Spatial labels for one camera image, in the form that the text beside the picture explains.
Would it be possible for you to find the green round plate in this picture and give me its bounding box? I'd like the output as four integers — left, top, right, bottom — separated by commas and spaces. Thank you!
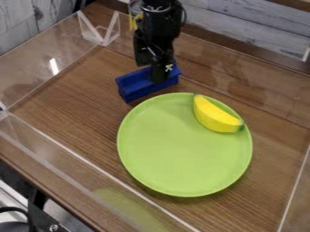
117, 92, 253, 198

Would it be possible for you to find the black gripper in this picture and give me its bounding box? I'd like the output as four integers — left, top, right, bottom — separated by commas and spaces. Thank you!
134, 0, 185, 83

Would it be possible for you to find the blue block object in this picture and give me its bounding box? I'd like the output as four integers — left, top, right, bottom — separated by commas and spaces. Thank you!
116, 63, 182, 102

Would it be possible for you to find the black clamp with cable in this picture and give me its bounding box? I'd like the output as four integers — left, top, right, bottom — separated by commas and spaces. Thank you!
0, 182, 71, 232

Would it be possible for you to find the yellow labelled tin can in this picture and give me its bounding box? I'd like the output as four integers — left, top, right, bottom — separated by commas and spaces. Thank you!
129, 0, 144, 30

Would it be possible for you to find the clear acrylic triangle bracket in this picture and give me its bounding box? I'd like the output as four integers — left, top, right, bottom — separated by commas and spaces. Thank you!
78, 11, 122, 47

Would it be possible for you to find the yellow banana slice toy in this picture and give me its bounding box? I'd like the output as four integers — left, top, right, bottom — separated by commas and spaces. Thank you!
193, 94, 245, 133

